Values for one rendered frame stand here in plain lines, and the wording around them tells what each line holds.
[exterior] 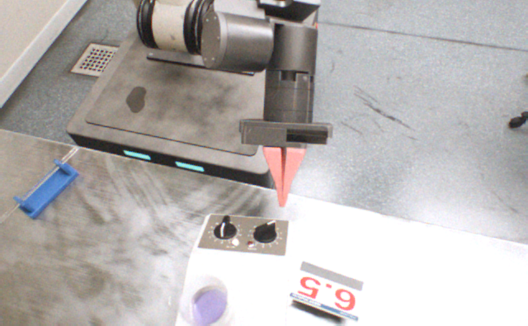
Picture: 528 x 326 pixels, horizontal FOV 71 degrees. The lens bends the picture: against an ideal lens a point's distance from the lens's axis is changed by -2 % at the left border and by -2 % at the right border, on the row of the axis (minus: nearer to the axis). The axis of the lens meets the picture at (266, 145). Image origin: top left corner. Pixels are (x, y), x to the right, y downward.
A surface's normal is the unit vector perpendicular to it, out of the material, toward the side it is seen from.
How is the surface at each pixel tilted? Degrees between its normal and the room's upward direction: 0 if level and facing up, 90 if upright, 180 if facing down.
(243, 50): 67
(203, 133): 0
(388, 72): 0
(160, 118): 0
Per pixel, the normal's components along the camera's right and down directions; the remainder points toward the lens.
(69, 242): -0.05, -0.54
